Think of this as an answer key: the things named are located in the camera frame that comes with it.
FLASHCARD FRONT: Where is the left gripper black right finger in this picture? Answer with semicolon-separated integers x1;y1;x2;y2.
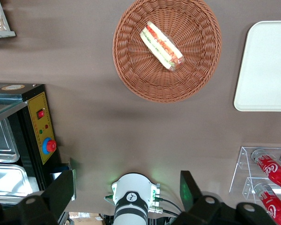
170;170;281;225

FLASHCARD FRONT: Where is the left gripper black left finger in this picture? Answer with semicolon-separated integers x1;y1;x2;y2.
0;169;75;225

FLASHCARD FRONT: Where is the triangle sandwich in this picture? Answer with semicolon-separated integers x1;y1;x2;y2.
140;21;185;73

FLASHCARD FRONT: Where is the large brown wicker basket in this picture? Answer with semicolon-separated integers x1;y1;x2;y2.
112;0;222;104

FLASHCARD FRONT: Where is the beige plastic tray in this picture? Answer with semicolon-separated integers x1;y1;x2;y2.
233;20;281;112

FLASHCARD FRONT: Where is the cardboard box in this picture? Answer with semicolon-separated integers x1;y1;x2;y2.
69;212;101;221

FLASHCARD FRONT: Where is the steel food pan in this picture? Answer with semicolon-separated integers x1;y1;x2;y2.
0;163;33;197
0;107;21;164

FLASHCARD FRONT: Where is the black food warmer display case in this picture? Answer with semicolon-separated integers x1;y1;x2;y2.
0;82;61;207

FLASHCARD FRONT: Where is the clear acrylic bottle rack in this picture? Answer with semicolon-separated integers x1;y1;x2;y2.
229;146;281;207

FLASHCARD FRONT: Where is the black arm base cable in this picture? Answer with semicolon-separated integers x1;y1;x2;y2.
154;198;185;218

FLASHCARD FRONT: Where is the grey wire snack rack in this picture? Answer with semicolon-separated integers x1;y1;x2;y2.
0;0;16;40

